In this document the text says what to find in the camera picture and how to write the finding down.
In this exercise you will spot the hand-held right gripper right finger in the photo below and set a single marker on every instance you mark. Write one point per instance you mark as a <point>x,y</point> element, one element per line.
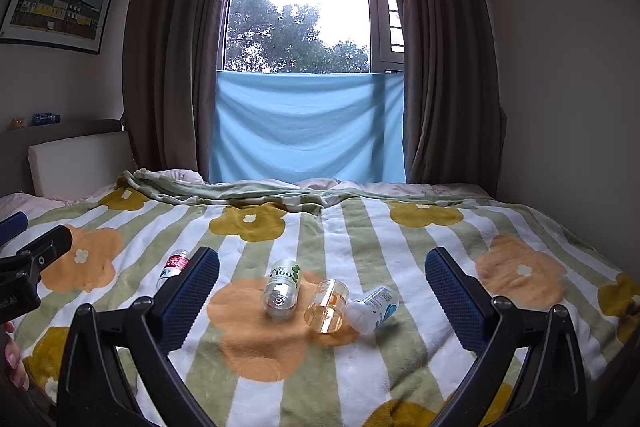
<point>454,302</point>

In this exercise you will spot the white tube with blue print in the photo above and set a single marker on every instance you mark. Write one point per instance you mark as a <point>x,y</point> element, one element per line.
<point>375,309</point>

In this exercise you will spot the orange transparent cup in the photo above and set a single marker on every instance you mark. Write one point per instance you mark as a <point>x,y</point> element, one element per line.
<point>327,312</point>

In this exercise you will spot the brown curtain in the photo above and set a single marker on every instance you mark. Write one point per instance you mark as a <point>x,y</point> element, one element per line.
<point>172,47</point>
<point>445,52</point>

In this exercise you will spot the clear bottle with red label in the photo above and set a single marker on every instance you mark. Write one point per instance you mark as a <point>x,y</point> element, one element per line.
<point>172,268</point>

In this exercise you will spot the small blue toy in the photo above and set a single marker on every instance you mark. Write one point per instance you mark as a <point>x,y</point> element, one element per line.
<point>46,118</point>

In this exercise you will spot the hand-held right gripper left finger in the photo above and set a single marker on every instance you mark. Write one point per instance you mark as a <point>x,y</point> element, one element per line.
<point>192,299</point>

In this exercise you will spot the person's left hand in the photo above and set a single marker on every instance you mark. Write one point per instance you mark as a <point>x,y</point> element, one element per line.
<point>14,359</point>

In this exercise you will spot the striped floral blanket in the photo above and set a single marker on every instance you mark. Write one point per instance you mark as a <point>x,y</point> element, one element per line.
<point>310,252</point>

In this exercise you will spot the light blue cloth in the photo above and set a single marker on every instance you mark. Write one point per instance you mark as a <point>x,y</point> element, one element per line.
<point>307,127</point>

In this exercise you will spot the white padded headboard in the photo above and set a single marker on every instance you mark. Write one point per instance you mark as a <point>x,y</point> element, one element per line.
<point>80,162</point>

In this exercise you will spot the clear bottle with green label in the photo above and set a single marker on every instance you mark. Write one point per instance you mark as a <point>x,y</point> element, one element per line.
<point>281,291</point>

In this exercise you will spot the small orange figurine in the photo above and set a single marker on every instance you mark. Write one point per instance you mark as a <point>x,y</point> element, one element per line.
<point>18,123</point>

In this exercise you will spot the pink bed sheet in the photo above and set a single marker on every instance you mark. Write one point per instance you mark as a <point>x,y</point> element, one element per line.
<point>27,204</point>

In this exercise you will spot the window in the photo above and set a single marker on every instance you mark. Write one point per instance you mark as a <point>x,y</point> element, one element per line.
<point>310,2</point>

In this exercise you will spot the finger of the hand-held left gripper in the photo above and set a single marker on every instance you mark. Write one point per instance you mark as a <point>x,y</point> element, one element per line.
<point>12,227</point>
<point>45,247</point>

